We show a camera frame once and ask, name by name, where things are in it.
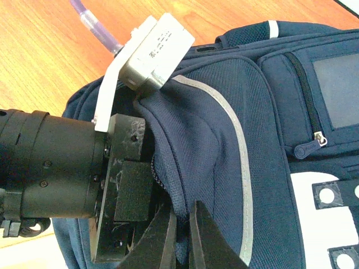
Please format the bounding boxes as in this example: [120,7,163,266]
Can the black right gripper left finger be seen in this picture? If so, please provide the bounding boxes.
[118,208,177,269]

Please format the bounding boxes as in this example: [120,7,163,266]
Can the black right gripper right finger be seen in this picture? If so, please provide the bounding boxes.
[189,201,248,269]

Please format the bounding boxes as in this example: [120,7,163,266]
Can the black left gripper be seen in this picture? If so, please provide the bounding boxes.
[89,114,154,263]

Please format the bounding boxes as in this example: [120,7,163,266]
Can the navy blue backpack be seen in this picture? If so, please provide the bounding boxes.
[52,21,358,268]

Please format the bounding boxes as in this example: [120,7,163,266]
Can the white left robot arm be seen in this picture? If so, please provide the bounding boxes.
[1,109,153,263]

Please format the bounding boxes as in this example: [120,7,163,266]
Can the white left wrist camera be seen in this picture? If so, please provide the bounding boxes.
[93,13,195,132]

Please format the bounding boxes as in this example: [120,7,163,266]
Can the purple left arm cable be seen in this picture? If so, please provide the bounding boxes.
[69,0,124,55]

